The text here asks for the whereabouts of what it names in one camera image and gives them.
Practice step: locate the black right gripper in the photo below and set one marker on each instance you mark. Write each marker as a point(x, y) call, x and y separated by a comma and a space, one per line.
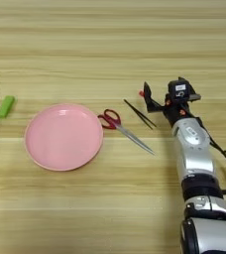
point(176, 114)

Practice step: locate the black chopsticks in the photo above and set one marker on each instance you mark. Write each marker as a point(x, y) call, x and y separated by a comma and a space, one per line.
point(139, 114)

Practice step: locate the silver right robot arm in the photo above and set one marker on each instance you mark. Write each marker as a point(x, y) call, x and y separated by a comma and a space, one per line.
point(194, 149)

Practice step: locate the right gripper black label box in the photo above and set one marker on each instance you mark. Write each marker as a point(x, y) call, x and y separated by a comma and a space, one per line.
point(178, 89)

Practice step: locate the green rectangular block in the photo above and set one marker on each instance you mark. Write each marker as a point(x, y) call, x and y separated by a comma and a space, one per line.
point(6, 106)

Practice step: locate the pink round plate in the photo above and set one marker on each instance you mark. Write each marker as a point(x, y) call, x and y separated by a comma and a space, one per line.
point(63, 145)

